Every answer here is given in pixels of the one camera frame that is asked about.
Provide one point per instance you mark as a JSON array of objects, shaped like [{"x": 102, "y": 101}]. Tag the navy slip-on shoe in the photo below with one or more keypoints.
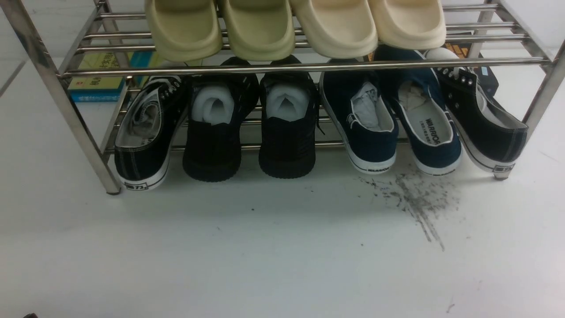
[
  {"x": 369, "y": 131},
  {"x": 415, "y": 96}
]

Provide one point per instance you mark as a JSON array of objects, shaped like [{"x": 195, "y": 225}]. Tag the stainless steel shoe rack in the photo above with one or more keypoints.
[{"x": 499, "y": 38}]

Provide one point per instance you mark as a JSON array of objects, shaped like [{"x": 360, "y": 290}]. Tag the black knit shoe right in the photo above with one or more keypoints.
[{"x": 289, "y": 118}]

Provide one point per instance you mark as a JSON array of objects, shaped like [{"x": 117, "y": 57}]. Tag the black knit shoe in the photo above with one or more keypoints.
[
  {"x": 219, "y": 105},
  {"x": 289, "y": 118}
]

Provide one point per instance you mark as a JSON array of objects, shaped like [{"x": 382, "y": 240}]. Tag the black knit shoe left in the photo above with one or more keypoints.
[{"x": 219, "y": 105}]

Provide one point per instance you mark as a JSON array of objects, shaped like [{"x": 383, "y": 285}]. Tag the olive green slipper right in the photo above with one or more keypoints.
[{"x": 259, "y": 30}]

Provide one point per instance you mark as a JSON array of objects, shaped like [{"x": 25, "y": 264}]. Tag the olive green slipper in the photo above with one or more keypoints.
[
  {"x": 259, "y": 30},
  {"x": 184, "y": 30}
]

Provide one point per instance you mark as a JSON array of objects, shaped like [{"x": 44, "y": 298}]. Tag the black canvas sneaker left end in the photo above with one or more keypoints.
[{"x": 144, "y": 139}]

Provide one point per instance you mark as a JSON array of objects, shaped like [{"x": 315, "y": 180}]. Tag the black canvas sneaker end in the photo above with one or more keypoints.
[
  {"x": 144, "y": 139},
  {"x": 493, "y": 138}
]

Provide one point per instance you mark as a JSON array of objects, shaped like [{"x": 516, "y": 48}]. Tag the cream slipper left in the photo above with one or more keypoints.
[{"x": 340, "y": 29}]

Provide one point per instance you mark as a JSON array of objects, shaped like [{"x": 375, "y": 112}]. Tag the cream slipper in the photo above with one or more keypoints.
[
  {"x": 340, "y": 29},
  {"x": 409, "y": 24}
]

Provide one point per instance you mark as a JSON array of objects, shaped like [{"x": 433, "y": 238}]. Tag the olive green slipper left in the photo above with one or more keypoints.
[{"x": 184, "y": 30}]

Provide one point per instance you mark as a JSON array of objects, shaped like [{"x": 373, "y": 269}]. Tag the cream slipper right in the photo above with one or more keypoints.
[{"x": 409, "y": 24}]

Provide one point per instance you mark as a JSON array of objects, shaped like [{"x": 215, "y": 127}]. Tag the black canvas sneaker right end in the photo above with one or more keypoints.
[{"x": 493, "y": 138}]

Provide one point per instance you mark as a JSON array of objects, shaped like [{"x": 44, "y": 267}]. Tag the black orange book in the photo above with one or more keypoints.
[{"x": 459, "y": 47}]

